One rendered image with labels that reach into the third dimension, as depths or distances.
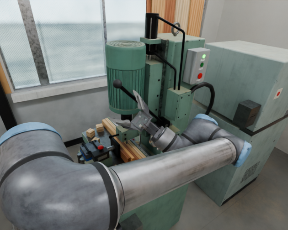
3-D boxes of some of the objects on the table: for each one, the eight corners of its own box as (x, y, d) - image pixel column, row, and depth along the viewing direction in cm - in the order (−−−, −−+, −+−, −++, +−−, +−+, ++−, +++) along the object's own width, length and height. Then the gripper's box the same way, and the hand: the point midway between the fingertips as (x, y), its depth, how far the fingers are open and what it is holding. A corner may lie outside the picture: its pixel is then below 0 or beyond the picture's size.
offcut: (90, 133, 121) (90, 128, 119) (95, 134, 119) (94, 129, 117) (86, 136, 118) (85, 131, 116) (91, 138, 116) (90, 133, 114)
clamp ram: (101, 152, 105) (100, 140, 100) (113, 147, 109) (112, 135, 104) (108, 162, 99) (107, 149, 94) (120, 156, 103) (120, 144, 98)
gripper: (176, 114, 67) (135, 81, 68) (142, 156, 66) (101, 122, 67) (173, 116, 76) (136, 86, 76) (143, 152, 75) (106, 122, 76)
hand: (120, 103), depth 75 cm, fingers closed on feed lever, 14 cm apart
